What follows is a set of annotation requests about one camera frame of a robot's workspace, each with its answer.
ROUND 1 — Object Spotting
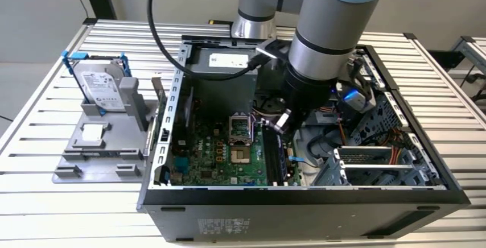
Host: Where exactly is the green graphics card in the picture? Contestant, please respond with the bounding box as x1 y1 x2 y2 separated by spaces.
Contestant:
146 75 170 158

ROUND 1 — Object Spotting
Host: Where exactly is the blue expansion slot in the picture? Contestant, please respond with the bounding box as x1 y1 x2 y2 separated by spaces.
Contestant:
174 158 191 174

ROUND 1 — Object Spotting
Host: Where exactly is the black RAM slot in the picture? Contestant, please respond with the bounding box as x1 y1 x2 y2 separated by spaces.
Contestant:
262 120 278 186
271 133 283 186

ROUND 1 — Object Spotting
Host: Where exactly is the green motherboard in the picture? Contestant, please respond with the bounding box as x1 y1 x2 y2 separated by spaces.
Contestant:
170 111 305 187

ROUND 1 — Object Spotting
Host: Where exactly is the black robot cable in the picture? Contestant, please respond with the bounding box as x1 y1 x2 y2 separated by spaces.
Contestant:
147 0 267 81

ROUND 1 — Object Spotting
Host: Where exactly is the hard disk in blue carrier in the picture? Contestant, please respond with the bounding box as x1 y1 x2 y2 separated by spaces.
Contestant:
61 49 133 115

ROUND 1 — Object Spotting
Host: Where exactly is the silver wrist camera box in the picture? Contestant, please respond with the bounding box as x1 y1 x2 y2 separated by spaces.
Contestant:
340 88 378 114

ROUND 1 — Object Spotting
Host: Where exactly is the neighbouring metal slat table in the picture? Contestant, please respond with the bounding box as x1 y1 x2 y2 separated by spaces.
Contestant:
454 35 486 74

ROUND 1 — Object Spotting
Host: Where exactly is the orange wire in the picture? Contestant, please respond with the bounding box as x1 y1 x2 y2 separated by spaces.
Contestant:
336 117 350 146

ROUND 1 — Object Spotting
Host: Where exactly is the dark RAM stick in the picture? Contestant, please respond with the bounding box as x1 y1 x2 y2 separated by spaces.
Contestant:
81 150 123 158
277 131 291 181

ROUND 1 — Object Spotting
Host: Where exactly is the grey parts rack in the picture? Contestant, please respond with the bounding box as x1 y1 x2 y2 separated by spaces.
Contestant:
51 76 165 184

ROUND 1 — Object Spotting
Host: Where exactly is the metal socket cover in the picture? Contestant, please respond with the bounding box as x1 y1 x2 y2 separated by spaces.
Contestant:
227 112 255 145

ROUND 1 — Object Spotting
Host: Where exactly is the red yellow wire bundle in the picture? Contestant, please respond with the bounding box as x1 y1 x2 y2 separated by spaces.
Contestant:
386 130 408 166

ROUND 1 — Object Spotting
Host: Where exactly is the black PC case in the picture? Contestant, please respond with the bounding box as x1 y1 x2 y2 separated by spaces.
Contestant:
135 34 472 243

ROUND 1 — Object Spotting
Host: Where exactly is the silver CPU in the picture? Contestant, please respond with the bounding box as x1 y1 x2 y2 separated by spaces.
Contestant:
82 124 105 142

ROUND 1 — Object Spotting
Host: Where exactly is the grey power supply unit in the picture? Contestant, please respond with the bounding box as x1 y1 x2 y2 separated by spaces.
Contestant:
185 47 263 118

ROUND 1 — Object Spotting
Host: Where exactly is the grey metal disk bay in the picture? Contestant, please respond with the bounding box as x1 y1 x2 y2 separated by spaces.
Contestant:
314 145 441 188

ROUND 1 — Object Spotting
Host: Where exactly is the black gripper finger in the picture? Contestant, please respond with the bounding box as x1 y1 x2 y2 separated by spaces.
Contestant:
271 109 294 133

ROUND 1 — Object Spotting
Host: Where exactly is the black table bracket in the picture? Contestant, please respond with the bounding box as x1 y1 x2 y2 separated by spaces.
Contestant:
428 49 468 69

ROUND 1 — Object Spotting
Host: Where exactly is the thin wire locking lever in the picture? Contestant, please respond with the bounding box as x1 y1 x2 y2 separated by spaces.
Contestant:
249 110 257 145

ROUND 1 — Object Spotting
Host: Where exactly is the CPU socket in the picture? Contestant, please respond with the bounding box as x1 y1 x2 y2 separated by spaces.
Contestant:
229 143 255 164

